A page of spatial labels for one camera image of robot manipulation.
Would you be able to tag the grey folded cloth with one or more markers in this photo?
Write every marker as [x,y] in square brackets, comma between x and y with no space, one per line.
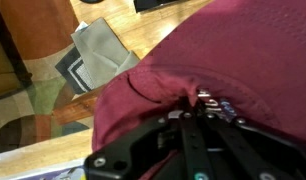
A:
[99,50]

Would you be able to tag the multicolour patterned rug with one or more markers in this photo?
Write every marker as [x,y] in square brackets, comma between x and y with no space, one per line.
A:
[43,30]

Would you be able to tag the black flat floor object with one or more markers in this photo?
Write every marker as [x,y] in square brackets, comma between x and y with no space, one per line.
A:
[153,4]

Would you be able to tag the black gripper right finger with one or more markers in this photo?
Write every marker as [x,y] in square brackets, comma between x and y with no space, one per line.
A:
[233,146]

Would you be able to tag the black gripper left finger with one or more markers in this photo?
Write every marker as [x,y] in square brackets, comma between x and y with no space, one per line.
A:
[189,143]

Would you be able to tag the dark mat with white stripes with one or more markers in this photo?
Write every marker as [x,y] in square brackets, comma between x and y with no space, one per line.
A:
[68,71]

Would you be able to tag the maroon baseball cap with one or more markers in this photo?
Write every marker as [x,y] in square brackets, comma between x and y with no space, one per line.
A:
[243,50]

